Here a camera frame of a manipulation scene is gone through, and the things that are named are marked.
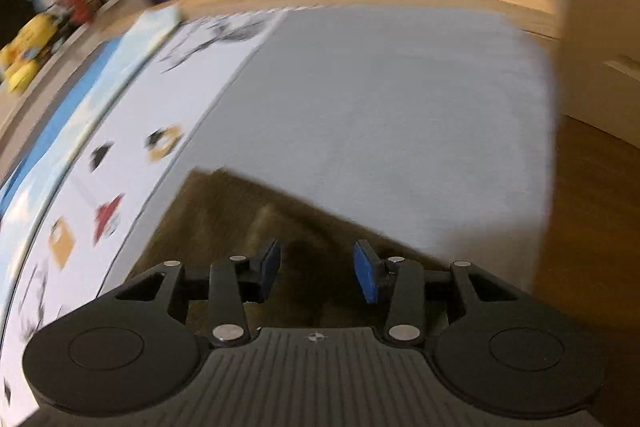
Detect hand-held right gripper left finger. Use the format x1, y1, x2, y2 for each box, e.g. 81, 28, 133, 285
117, 238, 282, 348

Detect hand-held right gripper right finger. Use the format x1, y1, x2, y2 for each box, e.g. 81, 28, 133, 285
352, 239, 523, 347

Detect olive corduroy pants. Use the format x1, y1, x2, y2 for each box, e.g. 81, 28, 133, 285
142, 169, 451, 340

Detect deer printed bed sheet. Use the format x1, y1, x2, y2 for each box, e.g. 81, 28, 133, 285
0, 4, 558, 427

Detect blue leaf patterned quilt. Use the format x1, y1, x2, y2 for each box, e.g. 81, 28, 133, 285
0, 4, 183, 218

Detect yellow duck plush toy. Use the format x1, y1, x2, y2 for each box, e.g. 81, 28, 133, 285
0, 54, 43, 96

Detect yellow bear plush toy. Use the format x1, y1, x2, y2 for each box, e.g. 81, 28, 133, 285
17, 13, 60, 60

